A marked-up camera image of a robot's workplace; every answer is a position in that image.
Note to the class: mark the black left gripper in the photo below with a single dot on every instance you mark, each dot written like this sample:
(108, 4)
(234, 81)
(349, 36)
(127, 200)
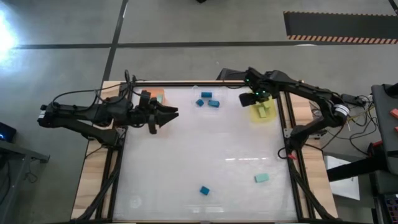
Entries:
(141, 113)

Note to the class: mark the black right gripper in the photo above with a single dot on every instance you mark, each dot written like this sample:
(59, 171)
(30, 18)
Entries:
(264, 82)

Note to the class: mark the mint cube block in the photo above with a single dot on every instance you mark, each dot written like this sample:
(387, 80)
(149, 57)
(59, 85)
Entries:
(159, 98)

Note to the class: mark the small blue block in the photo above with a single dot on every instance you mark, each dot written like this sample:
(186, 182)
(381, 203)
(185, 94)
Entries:
(200, 102)
(204, 190)

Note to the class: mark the long mint block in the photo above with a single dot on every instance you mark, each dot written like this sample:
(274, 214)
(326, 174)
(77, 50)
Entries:
(261, 177)

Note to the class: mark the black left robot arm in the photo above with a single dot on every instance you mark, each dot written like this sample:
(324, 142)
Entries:
(81, 115)

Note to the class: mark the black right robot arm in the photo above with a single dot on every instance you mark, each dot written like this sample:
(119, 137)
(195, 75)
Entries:
(311, 93)

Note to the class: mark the orange translucent bin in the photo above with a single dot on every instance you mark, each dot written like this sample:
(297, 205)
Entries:
(155, 92)

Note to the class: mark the yellow translucent bin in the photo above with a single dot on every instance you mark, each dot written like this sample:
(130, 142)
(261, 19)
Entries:
(271, 116)

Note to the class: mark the clear plastic bin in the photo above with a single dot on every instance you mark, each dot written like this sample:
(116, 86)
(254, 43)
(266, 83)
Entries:
(217, 93)

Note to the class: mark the white work surface sheet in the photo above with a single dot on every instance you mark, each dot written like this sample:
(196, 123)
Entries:
(202, 155)

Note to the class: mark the black power adapter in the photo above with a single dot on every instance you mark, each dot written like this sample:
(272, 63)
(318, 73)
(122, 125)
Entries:
(353, 99)

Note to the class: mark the black hazard-striped floor mat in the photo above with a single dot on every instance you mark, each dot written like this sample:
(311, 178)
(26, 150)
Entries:
(339, 26)

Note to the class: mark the black stand leg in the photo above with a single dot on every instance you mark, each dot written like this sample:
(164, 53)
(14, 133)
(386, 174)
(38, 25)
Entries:
(354, 169)

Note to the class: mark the white paper sheet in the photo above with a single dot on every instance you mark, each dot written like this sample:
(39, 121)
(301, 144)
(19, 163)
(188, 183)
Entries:
(342, 183)

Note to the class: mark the black cart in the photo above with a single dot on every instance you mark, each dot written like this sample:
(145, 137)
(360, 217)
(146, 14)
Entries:
(387, 124)

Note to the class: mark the grey desk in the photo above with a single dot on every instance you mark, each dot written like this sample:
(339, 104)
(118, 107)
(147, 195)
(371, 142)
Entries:
(18, 152)

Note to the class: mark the black computer with blue lights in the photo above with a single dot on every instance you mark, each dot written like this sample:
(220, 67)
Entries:
(6, 132)

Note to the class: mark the backlit keyboard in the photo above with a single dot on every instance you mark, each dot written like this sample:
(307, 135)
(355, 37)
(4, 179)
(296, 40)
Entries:
(391, 207)

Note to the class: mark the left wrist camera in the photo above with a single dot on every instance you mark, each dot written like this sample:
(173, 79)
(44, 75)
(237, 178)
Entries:
(152, 127)

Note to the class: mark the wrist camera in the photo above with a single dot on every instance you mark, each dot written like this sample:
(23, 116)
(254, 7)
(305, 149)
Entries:
(248, 99)
(152, 127)

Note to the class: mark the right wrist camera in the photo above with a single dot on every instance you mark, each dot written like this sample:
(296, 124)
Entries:
(248, 99)

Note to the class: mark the black aluminium table frame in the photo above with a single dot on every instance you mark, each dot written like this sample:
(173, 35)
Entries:
(202, 84)

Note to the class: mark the metal frame bracket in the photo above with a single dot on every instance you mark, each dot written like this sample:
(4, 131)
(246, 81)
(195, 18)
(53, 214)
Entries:
(122, 131)
(286, 132)

